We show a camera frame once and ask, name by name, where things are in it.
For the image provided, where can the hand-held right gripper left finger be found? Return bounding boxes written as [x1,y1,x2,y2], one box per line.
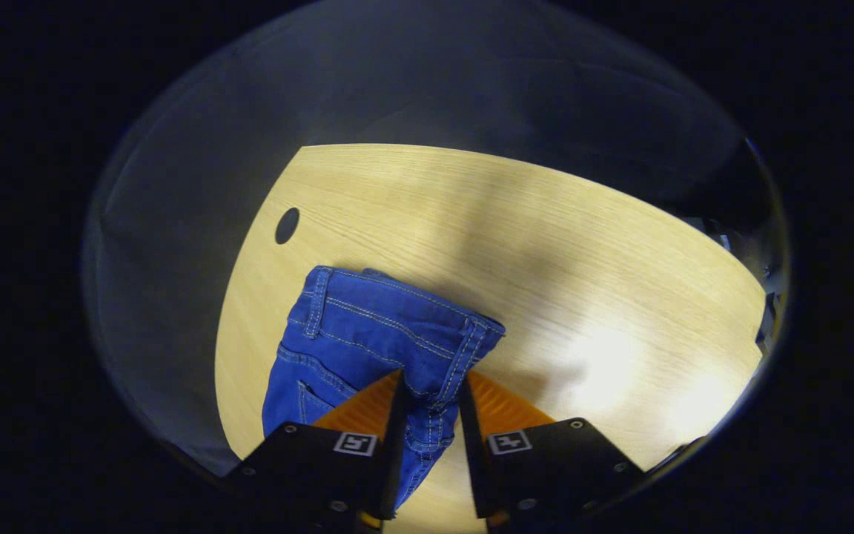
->
[225,369,410,531]

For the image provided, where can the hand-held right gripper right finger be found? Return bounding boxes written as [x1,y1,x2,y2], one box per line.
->
[457,369,648,531]

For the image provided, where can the blue denim jeans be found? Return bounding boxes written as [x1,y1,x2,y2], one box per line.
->
[262,265,506,512]

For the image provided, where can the black office chair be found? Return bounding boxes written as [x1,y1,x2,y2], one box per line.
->
[694,215,782,358]

